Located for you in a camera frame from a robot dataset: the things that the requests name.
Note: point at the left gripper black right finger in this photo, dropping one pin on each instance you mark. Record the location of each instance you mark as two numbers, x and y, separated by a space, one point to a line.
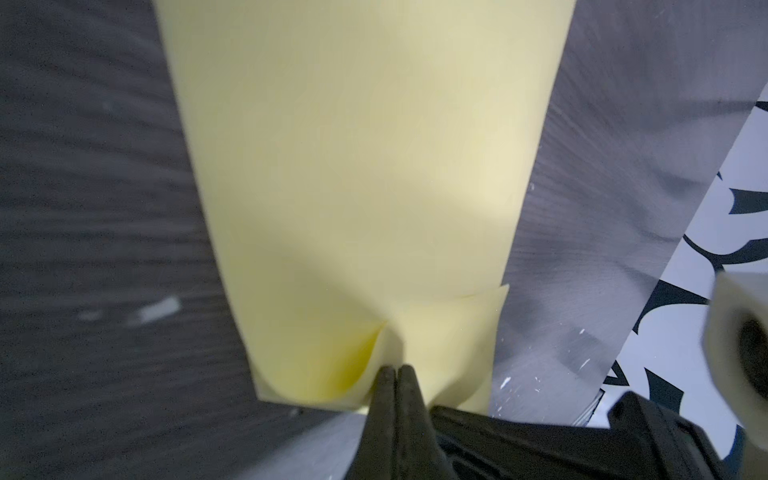
417 452

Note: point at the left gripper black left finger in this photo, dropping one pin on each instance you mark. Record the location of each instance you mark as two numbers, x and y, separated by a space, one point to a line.
375 455

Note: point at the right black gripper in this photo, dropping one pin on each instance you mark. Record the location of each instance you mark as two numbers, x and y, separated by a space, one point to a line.
643 441

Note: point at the yellow square paper sheet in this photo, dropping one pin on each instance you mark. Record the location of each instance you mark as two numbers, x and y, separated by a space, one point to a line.
362 167

